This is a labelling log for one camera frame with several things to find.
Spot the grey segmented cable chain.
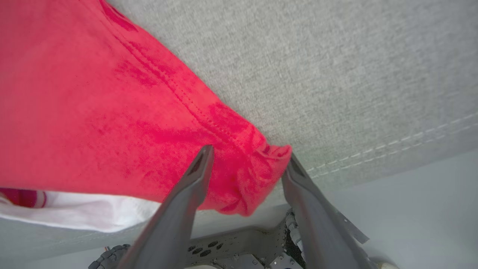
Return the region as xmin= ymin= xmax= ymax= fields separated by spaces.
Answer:
xmin=89 ymin=244 xmax=131 ymax=269

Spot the grey fabric sofa cushion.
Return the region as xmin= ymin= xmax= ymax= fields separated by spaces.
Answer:
xmin=0 ymin=0 xmax=478 ymax=262

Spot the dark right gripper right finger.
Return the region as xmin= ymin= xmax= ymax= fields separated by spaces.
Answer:
xmin=281 ymin=153 xmax=378 ymax=269

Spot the red and white t-shirt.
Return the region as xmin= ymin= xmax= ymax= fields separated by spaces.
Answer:
xmin=0 ymin=0 xmax=293 ymax=234

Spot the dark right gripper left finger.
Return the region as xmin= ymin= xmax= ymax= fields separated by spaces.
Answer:
xmin=116 ymin=145 xmax=215 ymax=269

